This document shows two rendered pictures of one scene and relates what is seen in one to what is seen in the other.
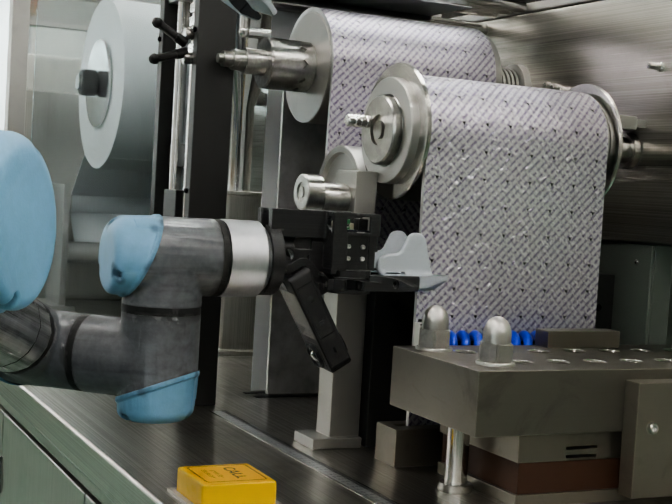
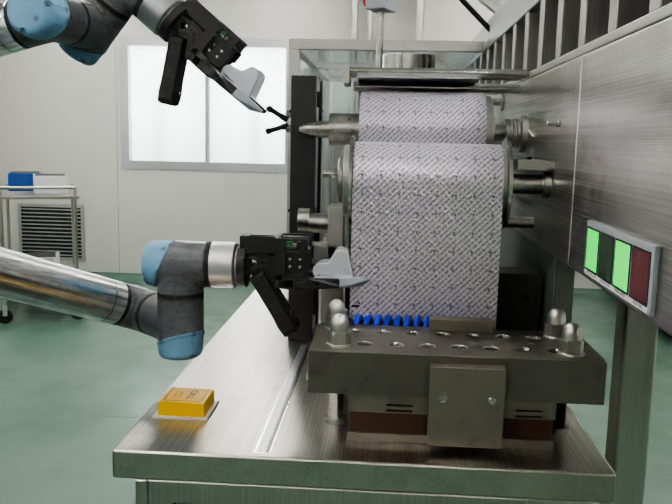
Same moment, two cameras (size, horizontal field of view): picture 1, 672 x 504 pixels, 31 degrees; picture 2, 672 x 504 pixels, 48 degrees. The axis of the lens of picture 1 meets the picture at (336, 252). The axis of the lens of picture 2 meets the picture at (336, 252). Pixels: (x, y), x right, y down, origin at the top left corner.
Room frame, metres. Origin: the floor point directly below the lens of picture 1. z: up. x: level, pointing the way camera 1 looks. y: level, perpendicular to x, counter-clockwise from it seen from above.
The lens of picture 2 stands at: (0.21, -0.66, 1.31)
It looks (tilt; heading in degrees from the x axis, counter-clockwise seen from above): 8 degrees down; 30
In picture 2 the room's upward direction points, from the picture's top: 1 degrees clockwise
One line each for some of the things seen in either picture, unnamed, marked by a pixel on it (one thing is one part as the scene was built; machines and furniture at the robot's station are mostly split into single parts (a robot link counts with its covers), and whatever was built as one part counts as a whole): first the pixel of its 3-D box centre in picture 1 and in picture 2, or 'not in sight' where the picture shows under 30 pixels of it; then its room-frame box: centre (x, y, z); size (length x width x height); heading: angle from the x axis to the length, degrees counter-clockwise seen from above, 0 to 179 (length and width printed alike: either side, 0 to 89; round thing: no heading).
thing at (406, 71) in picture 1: (395, 131); (352, 179); (1.32, -0.06, 1.25); 0.15 x 0.01 x 0.15; 26
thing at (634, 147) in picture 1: (606, 149); (527, 184); (1.44, -0.31, 1.25); 0.07 x 0.04 x 0.04; 116
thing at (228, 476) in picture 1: (225, 486); (186, 402); (1.07, 0.09, 0.91); 0.07 x 0.07 x 0.02; 26
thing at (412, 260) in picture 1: (415, 261); (341, 268); (1.24, -0.08, 1.11); 0.09 x 0.03 x 0.06; 115
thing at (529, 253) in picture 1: (511, 267); (424, 272); (1.32, -0.19, 1.11); 0.23 x 0.01 x 0.18; 116
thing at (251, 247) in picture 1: (239, 258); (227, 264); (1.18, 0.09, 1.11); 0.08 x 0.05 x 0.08; 26
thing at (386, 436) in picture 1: (498, 439); not in sight; (1.32, -0.19, 0.92); 0.28 x 0.04 x 0.04; 116
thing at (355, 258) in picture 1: (315, 253); (276, 261); (1.21, 0.02, 1.12); 0.12 x 0.08 x 0.09; 116
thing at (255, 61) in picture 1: (240, 60); (314, 129); (1.50, 0.13, 1.33); 0.06 x 0.03 x 0.03; 116
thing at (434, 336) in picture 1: (435, 327); (336, 313); (1.20, -0.10, 1.05); 0.04 x 0.04 x 0.04
